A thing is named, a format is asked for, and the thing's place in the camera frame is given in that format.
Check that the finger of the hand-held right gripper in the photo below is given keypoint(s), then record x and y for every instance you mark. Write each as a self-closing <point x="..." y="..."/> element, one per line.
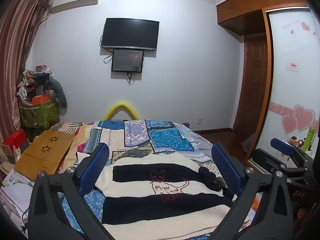
<point x="267" y="160"/>
<point x="281" y="144"/>

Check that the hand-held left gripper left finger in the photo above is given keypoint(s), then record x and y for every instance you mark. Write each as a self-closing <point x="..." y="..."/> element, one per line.
<point x="93" y="167"/>

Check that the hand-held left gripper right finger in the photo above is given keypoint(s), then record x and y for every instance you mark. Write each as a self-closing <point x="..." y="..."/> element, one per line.
<point x="225" y="170"/>

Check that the black and cream striped sweater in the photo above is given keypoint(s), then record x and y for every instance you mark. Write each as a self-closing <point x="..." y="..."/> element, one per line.
<point x="150" y="175"/>

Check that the small toy figures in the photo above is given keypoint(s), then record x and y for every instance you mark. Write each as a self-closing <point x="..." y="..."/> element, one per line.
<point x="296" y="141"/>

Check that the grey cloth bundle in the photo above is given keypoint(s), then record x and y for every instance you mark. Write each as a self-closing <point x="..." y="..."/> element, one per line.
<point x="248" y="142"/>

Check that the green bottle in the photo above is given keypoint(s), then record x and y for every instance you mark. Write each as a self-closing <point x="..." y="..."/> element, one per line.
<point x="309" y="137"/>

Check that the peach floral blanket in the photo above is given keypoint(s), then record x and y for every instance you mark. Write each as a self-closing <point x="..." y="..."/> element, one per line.
<point x="83" y="135"/>

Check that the grey bed sheet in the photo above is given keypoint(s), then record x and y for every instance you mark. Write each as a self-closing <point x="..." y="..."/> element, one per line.
<point x="200" y="140"/>

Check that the striped beige cloth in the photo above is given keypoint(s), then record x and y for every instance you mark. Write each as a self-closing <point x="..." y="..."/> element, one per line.
<point x="67" y="127"/>

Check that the wooden lap desk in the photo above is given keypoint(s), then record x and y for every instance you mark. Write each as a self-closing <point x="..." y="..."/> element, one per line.
<point x="45" y="155"/>

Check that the white heart-sticker wardrobe door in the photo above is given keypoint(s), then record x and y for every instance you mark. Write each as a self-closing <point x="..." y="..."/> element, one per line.
<point x="292" y="92"/>

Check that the brown wooden door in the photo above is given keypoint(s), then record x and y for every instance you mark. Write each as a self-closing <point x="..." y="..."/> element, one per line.
<point x="252" y="85"/>

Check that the blue patchwork bedspread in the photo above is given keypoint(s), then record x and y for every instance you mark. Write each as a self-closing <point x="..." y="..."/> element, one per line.
<point x="165" y="137"/>

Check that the yellow foam tube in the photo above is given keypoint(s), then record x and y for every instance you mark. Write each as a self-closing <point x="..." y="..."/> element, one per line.
<point x="121" y="105"/>

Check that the red label sticker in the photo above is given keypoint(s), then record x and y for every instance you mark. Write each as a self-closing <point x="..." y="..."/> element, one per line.
<point x="293" y="66"/>

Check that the red box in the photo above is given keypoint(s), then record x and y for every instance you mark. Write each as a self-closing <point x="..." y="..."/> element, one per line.
<point x="15" y="140"/>

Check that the pile of papers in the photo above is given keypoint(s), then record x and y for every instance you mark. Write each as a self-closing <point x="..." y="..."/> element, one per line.
<point x="15" y="195"/>

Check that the orange box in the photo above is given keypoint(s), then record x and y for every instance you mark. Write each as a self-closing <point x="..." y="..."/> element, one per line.
<point x="41" y="100"/>

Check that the pile of clutter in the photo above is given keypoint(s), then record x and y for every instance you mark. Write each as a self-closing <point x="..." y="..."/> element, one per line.
<point x="35" y="80"/>

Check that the small black monitor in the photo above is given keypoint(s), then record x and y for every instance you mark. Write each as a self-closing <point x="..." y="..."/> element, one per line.
<point x="127" y="60"/>

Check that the striped brown curtain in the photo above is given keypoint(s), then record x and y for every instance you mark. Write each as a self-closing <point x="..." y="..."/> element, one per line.
<point x="15" y="55"/>

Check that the wooden overhead cabinet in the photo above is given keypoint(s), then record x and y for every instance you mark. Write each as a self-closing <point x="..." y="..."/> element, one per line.
<point x="250" y="5"/>

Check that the white wall socket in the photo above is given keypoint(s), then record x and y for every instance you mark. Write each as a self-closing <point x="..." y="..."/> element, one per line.
<point x="200" y="121"/>

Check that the black wall television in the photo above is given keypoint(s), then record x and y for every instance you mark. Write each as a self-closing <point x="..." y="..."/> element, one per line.
<point x="130" y="33"/>

